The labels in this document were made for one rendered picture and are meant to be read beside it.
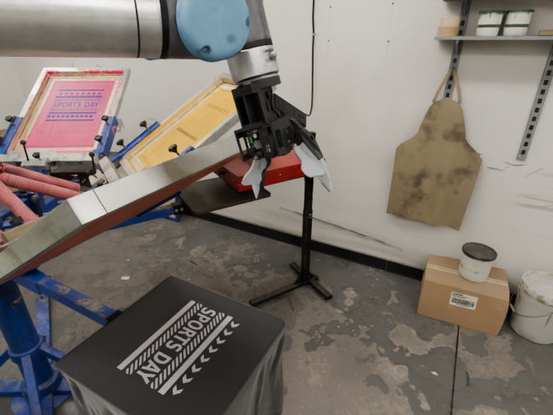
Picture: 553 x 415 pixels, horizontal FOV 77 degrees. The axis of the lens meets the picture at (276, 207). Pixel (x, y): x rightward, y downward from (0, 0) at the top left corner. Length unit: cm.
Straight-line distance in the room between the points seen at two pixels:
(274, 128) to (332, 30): 218
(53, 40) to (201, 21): 13
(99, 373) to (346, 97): 222
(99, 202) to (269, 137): 25
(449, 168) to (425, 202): 30
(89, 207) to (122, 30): 24
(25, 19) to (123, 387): 87
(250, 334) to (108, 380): 39
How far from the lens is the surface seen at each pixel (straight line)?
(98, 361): 114
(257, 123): 53
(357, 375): 226
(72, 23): 38
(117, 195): 54
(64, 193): 177
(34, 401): 220
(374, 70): 259
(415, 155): 257
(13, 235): 111
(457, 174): 260
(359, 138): 269
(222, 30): 39
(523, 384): 258
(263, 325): 112
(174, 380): 103
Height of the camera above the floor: 174
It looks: 26 degrees down
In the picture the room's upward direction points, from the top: straight up
